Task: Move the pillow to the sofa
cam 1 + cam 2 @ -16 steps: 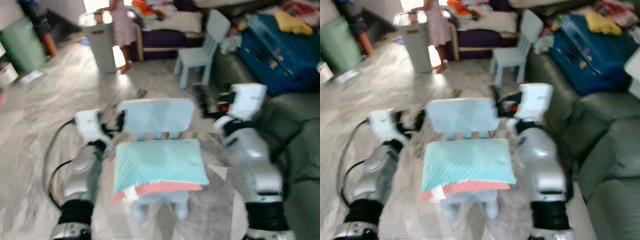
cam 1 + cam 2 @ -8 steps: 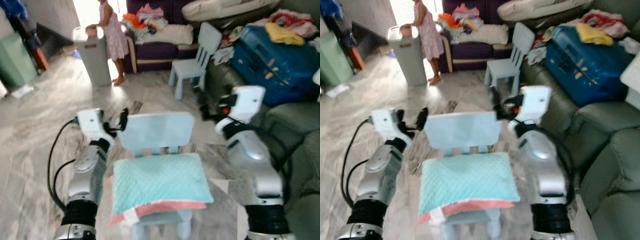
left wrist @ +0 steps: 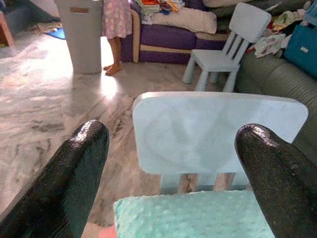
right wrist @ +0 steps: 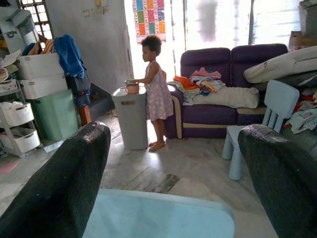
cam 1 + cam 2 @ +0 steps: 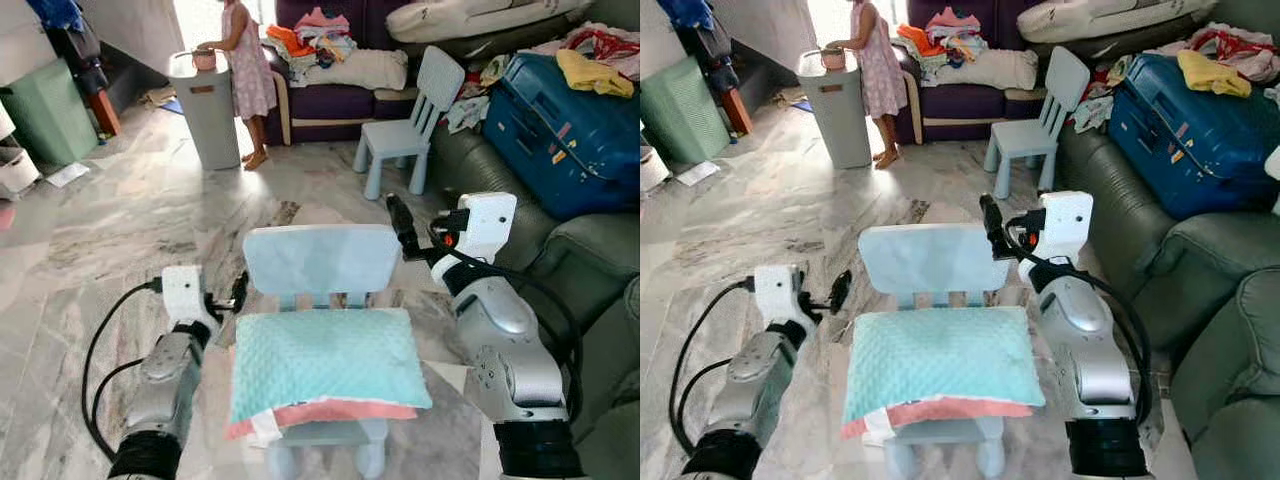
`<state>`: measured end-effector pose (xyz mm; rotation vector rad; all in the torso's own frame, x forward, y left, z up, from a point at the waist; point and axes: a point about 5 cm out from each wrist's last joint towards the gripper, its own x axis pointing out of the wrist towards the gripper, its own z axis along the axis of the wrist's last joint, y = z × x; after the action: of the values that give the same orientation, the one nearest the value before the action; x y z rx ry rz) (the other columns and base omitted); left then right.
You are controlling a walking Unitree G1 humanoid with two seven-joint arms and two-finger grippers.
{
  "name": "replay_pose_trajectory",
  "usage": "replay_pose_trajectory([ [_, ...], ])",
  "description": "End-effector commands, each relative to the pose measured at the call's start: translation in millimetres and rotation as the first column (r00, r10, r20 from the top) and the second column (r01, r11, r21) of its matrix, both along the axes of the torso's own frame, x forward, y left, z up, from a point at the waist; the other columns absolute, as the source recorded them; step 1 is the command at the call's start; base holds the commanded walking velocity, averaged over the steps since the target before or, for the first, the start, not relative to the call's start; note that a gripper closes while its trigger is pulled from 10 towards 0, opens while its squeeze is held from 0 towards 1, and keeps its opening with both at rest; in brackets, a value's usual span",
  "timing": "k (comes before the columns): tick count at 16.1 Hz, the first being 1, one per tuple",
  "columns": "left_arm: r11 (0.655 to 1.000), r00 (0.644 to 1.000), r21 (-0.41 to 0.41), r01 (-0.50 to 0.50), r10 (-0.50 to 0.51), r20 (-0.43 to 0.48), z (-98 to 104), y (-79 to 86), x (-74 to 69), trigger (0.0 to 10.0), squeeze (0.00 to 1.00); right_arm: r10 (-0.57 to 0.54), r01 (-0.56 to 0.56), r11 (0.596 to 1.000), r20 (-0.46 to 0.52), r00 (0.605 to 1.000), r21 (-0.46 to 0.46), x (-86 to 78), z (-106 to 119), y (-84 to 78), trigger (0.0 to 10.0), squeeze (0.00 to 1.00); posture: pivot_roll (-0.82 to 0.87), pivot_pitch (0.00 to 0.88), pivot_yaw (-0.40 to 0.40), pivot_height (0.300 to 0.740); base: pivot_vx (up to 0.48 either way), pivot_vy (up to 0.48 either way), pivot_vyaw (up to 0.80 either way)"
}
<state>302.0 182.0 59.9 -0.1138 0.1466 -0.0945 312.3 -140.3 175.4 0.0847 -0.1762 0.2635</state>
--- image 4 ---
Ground light grey cabinet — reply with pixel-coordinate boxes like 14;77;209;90
0;8;40;54

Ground grey cushion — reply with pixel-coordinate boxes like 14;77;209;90
251;71;317;93

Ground pink pot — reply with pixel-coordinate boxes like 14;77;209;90
124;79;141;94

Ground dark navy hanging garment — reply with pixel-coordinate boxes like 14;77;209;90
65;71;92;108

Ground colourful chart poster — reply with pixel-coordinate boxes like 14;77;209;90
132;0;166;43

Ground white quilted blanket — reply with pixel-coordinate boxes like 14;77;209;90
190;86;260;109

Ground pile of folded clothes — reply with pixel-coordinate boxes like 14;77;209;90
167;66;226;104

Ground mint green bin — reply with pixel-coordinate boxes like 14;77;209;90
31;88;79;142

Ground purple fabric sofa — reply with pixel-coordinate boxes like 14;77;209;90
164;43;289;139

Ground white paper sheet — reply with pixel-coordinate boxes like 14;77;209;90
43;141;64;153

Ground cardboard box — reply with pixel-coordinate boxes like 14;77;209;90
288;31;317;51

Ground child in lilac dress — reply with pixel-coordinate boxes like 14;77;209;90
128;34;174;152

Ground brown wooden stand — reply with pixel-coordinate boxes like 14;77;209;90
78;103;93;126

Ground white storage box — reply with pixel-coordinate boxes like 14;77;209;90
19;73;69;100
16;53;65;80

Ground window grille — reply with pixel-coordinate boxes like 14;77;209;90
19;0;54;40

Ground light blue child chair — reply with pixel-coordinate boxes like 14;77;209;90
222;79;300;181
83;188;236;238

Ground grey tall lidded bin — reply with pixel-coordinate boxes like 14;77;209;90
111;85;149;151

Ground long white cushion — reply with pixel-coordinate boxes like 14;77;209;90
244;45;317;84

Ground blue hanging cloth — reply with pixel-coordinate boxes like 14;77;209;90
53;34;86;79

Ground white shelf rack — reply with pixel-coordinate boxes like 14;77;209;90
0;79;42;158

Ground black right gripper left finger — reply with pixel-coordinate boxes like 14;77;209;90
0;120;111;238

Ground tan hanging clothes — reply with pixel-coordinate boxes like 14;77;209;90
21;37;54;57

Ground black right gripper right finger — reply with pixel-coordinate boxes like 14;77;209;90
237;123;317;238

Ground heap of mixed clothes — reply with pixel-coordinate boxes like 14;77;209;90
284;86;317;134

